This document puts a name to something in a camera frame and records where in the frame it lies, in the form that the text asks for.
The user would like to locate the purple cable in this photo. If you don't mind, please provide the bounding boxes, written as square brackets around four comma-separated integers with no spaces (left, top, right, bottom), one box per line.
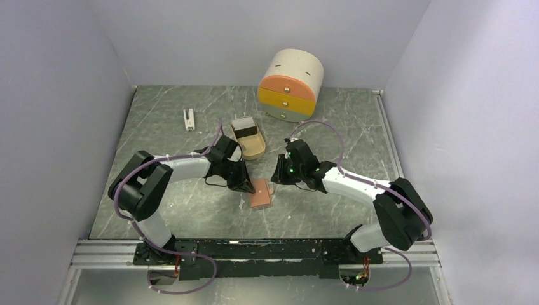
[284,121,433,291]
[113,117,224,295]

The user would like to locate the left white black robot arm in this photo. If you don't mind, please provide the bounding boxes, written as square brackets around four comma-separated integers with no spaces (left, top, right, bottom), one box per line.
[108,135,255,264]

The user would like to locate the small white clip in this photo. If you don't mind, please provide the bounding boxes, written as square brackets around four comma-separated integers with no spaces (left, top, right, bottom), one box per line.
[183,108,196,131]

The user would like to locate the stack of grey cards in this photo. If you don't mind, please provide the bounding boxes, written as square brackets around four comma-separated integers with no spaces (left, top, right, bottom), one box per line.
[231,116,259,139]

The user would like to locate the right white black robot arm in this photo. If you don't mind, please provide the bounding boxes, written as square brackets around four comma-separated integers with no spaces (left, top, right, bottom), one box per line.
[271,138,433,263]

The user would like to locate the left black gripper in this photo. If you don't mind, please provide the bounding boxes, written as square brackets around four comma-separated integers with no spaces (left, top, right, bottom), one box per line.
[221,159,256,195]

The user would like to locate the beige oval tray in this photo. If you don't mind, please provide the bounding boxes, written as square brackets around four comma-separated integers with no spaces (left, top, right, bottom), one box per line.
[234,125,266,161]

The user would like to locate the aluminium frame rail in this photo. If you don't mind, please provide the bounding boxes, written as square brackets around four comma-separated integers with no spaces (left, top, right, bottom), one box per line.
[58,89,453,305]

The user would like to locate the round three-drawer organizer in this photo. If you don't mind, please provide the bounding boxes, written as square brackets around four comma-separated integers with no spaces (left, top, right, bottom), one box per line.
[257,48,324,123]

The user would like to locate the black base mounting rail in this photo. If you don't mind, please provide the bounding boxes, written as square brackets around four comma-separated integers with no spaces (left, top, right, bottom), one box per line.
[132,238,383,280]

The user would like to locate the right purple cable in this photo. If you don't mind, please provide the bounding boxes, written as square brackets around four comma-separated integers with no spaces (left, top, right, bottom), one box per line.
[284,121,433,291]

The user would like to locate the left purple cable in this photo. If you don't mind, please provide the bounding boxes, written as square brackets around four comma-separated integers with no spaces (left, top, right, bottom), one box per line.
[113,117,224,295]

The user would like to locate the pink card holder wallet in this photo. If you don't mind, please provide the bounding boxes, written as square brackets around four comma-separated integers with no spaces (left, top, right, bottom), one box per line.
[249,178,273,210]

